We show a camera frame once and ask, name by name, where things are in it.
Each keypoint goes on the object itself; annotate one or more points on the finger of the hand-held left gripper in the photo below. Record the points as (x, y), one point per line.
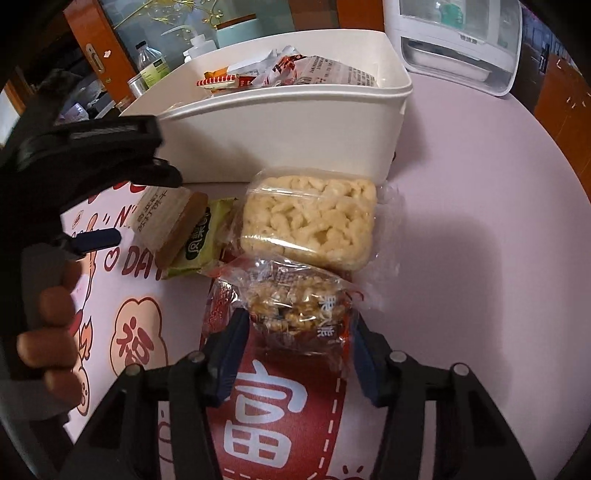
(99, 237)
(106, 138)

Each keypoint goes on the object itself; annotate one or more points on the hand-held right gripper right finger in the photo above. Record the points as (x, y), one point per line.
(364, 374)

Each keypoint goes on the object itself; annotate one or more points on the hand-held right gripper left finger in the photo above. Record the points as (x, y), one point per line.
(233, 364)

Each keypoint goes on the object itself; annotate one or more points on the beige biscuit packet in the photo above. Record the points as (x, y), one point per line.
(161, 217)

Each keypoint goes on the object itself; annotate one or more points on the clear nut brittle packet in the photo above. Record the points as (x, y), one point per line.
(295, 309)

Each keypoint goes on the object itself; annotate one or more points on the white plastic storage box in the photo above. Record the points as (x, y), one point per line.
(286, 134)

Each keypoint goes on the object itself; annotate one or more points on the large red and white snack bag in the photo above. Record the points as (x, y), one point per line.
(341, 71)

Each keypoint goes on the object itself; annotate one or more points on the person's left hand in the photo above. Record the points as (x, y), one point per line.
(51, 348)

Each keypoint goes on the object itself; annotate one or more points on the small metal can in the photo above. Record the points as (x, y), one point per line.
(137, 87)

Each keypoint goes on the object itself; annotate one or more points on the printed red and white mat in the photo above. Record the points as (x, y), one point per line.
(277, 415)

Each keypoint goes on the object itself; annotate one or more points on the clear bottle with green label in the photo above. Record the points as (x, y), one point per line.
(154, 69)

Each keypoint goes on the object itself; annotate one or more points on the green snack packet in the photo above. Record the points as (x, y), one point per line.
(198, 247)

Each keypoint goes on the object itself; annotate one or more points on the flat red edged packet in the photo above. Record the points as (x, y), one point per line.
(219, 82)

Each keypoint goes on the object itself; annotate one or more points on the white pump bottle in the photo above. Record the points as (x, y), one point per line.
(198, 48)

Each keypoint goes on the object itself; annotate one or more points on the pale puffed rice cake packet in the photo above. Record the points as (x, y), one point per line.
(309, 221)

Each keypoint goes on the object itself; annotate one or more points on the teal canister with brown lid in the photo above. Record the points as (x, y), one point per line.
(238, 34)

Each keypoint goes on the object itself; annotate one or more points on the crinkled red and white packet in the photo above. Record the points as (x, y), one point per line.
(281, 67)

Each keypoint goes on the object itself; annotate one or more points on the wooden shelf cabinet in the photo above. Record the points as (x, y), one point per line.
(563, 106)

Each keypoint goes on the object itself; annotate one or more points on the white bottle sterilizer appliance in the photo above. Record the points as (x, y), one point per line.
(452, 50)

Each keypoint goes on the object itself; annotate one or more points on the glass sliding door wooden frame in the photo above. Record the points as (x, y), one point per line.
(286, 11)

